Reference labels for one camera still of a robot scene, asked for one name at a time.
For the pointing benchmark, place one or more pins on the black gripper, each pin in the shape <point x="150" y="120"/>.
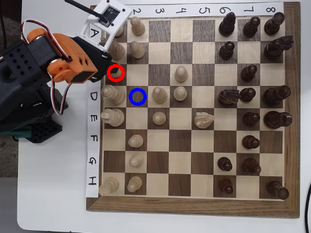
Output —
<point x="103" y="63"/>

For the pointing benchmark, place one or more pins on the light wooden bishop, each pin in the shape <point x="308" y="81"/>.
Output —
<point x="159" y="95"/>
<point x="117" y="74"/>

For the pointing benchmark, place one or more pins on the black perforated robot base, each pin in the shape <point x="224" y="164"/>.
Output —
<point x="46" y="131"/>

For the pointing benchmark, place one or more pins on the black and orange robot arm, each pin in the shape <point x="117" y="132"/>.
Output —
<point x="24" y="63"/>

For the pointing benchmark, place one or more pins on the light wooden knight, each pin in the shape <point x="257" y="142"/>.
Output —
<point x="117" y="52"/>
<point x="202" y="120"/>

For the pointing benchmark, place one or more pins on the light wooden pawn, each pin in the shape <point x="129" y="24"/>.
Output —
<point x="159" y="118"/>
<point x="180" y="93"/>
<point x="137" y="26"/>
<point x="181" y="72"/>
<point x="136" y="140"/>
<point x="137" y="49"/>
<point x="136" y="160"/>
<point x="134" y="184"/>

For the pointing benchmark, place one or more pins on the light wooden queen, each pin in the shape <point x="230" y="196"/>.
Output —
<point x="114" y="94"/>

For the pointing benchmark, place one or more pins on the light wooden king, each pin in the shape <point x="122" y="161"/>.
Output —
<point x="114" y="117"/>

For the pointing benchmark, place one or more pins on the white paper letter strip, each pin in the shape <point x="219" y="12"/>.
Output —
<point x="93" y="150"/>

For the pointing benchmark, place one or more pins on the white paper number strip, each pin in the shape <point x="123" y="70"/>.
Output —
<point x="194" y="7"/>

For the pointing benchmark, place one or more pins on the green table clamp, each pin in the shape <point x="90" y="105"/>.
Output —
<point x="23" y="133"/>

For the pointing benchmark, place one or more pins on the dark wooden pawn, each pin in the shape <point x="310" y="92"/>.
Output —
<point x="250" y="142"/>
<point x="251" y="119"/>
<point x="226" y="186"/>
<point x="224" y="164"/>
<point x="247" y="94"/>
<point x="248" y="72"/>
<point x="251" y="26"/>
<point x="227" y="51"/>

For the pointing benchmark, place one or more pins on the black pawn A6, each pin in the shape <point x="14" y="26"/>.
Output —
<point x="227" y="25"/>

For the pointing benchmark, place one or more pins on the dark wooden knight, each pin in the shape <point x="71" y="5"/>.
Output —
<point x="228" y="97"/>
<point x="275" y="48"/>

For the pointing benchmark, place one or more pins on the wooden chessboard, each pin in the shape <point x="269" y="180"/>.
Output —
<point x="179" y="208"/>

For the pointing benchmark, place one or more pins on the dark wooden rook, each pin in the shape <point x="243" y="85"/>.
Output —
<point x="277" y="189"/>
<point x="274" y="24"/>

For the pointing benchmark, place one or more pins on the dark wooden queen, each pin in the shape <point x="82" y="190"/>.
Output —
<point x="275" y="95"/>

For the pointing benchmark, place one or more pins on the dark wooden bishop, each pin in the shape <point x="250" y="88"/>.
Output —
<point x="250" y="165"/>

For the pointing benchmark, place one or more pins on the dark wooden king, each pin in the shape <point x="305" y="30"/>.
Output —
<point x="277" y="119"/>

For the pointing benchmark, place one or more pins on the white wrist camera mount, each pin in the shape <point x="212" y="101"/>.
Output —
<point x="114" y="17"/>

